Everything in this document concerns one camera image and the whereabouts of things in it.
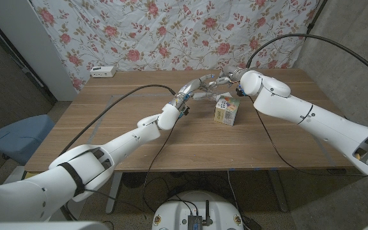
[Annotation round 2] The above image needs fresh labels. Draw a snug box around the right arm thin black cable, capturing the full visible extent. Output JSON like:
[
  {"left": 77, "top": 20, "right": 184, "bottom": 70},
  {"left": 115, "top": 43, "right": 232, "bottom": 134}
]
[{"left": 247, "top": 95, "right": 368, "bottom": 182}]

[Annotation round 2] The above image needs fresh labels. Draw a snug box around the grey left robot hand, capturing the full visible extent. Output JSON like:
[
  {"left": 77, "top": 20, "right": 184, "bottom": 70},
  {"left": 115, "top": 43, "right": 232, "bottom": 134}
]
[{"left": 169, "top": 73, "right": 219, "bottom": 110}]

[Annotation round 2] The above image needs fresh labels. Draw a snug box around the yellow black floor mat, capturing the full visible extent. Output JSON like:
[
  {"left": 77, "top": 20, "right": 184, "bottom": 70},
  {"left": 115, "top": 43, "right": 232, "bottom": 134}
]
[{"left": 22, "top": 171, "right": 44, "bottom": 180}]

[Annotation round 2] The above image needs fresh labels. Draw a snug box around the floral backdrop cloth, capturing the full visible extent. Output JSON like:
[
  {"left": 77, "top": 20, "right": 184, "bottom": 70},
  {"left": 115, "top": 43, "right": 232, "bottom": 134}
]
[{"left": 30, "top": 0, "right": 321, "bottom": 92}]

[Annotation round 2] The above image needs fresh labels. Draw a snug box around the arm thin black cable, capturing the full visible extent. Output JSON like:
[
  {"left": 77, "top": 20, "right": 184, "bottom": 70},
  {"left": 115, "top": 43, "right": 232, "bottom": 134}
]
[
  {"left": 247, "top": 95, "right": 368, "bottom": 182},
  {"left": 141, "top": 120, "right": 179, "bottom": 221}
]

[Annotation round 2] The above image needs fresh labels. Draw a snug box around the white robot torso base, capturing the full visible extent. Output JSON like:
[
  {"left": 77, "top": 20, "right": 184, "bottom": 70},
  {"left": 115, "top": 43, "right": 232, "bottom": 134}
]
[{"left": 151, "top": 190, "right": 244, "bottom": 230}]

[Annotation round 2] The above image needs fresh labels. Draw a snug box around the grey table leg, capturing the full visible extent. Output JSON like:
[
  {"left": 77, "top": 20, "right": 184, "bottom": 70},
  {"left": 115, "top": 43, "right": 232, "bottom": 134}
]
[{"left": 268, "top": 169, "right": 289, "bottom": 213}]

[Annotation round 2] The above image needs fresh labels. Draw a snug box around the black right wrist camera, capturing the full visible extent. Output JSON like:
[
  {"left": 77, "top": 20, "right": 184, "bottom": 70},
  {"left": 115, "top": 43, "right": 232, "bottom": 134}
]
[{"left": 234, "top": 84, "right": 248, "bottom": 97}]

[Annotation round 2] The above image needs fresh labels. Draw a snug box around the arm thick black cable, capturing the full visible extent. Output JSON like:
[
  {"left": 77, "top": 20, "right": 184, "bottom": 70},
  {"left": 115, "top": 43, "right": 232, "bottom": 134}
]
[
  {"left": 245, "top": 33, "right": 368, "bottom": 86},
  {"left": 57, "top": 84, "right": 177, "bottom": 157}
]

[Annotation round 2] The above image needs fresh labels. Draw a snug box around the black round perforated disc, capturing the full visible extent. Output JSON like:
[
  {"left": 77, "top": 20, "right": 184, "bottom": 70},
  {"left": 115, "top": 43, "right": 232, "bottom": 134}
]
[{"left": 121, "top": 172, "right": 148, "bottom": 188}]

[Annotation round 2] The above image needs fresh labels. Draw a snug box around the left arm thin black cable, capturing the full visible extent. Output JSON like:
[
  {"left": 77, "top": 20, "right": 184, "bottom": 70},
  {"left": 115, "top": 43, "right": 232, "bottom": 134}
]
[{"left": 141, "top": 120, "right": 179, "bottom": 221}]

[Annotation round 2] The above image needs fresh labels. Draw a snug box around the blue stool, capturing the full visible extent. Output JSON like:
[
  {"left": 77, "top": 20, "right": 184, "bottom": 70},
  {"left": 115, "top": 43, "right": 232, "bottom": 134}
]
[{"left": 0, "top": 114, "right": 56, "bottom": 166}]

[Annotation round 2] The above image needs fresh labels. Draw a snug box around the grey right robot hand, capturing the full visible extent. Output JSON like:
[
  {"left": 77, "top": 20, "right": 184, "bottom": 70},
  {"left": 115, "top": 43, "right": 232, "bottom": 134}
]
[{"left": 208, "top": 65, "right": 245, "bottom": 91}]

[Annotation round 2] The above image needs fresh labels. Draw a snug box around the left arm thick black cable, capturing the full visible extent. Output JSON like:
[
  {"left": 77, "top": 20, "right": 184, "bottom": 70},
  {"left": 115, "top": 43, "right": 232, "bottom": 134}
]
[{"left": 57, "top": 84, "right": 177, "bottom": 157}]

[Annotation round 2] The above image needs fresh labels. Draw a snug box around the white floor board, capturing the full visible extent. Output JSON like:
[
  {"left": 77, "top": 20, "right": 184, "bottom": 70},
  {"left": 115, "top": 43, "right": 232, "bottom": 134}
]
[{"left": 1, "top": 165, "right": 27, "bottom": 185}]

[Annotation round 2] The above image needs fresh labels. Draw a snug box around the right arm thick black cable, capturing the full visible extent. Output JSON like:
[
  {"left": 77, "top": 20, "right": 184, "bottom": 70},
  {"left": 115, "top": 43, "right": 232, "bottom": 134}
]
[{"left": 245, "top": 33, "right": 368, "bottom": 86}]

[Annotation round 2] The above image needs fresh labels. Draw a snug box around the black floor cable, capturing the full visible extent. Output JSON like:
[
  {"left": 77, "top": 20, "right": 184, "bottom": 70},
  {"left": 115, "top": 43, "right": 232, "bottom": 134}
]
[{"left": 141, "top": 176, "right": 174, "bottom": 214}]

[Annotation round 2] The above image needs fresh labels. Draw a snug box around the white power strip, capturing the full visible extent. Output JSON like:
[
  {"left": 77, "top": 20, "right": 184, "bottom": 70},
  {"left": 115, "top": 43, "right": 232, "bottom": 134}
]
[{"left": 89, "top": 65, "right": 117, "bottom": 79}]

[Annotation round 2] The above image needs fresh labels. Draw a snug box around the white partition panel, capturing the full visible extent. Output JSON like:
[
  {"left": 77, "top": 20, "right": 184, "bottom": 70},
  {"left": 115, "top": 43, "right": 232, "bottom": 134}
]
[{"left": 0, "top": 0, "right": 79, "bottom": 102}]

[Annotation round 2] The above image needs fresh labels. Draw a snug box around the black antenna module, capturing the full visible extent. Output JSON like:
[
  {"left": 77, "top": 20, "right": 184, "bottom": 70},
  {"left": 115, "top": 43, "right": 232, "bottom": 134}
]
[{"left": 187, "top": 200, "right": 213, "bottom": 230}]

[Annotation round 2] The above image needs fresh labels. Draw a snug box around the colourful cardboard box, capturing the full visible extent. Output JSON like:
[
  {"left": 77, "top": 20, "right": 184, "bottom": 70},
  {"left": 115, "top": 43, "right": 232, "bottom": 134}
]
[{"left": 213, "top": 95, "right": 242, "bottom": 127}]

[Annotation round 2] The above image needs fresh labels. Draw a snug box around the grey floor cable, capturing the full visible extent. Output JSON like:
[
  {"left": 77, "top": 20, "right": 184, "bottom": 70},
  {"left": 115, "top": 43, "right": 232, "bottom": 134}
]
[{"left": 227, "top": 170, "right": 242, "bottom": 217}]

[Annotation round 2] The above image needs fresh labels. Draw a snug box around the black backdrop pole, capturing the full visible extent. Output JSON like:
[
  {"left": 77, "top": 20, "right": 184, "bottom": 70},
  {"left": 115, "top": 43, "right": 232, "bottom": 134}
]
[{"left": 304, "top": 0, "right": 329, "bottom": 41}]

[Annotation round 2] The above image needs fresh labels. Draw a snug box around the clear medicine bottle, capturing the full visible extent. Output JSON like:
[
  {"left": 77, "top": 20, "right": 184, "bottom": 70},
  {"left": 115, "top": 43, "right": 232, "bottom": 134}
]
[{"left": 209, "top": 86, "right": 222, "bottom": 102}]

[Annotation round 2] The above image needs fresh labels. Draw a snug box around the white table leg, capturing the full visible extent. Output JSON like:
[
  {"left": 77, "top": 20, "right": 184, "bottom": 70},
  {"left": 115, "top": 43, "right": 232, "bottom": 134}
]
[{"left": 105, "top": 172, "right": 123, "bottom": 215}]

